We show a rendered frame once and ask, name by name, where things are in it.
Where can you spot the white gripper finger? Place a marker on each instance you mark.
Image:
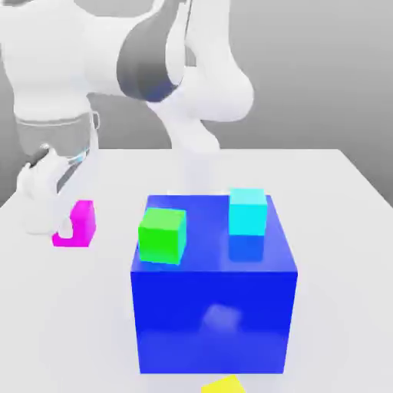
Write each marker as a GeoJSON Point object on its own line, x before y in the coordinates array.
{"type": "Point", "coordinates": [65, 228]}

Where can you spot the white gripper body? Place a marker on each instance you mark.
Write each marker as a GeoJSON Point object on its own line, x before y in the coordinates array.
{"type": "Point", "coordinates": [40, 196]}

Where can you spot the small magenta cube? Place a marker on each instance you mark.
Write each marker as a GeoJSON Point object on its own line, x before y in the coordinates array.
{"type": "Point", "coordinates": [83, 224]}

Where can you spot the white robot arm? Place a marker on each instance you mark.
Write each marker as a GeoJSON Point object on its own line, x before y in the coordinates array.
{"type": "Point", "coordinates": [61, 55]}

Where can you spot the small green cube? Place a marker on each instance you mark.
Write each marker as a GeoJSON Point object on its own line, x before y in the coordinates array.
{"type": "Point", "coordinates": [159, 239]}

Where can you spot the small cyan cube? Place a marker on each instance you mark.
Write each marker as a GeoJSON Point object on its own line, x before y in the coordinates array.
{"type": "Point", "coordinates": [247, 218]}

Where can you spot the small yellow cube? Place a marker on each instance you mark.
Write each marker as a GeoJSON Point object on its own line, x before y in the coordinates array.
{"type": "Point", "coordinates": [224, 386]}

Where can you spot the large blue box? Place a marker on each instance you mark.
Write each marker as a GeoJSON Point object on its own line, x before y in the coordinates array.
{"type": "Point", "coordinates": [212, 307]}

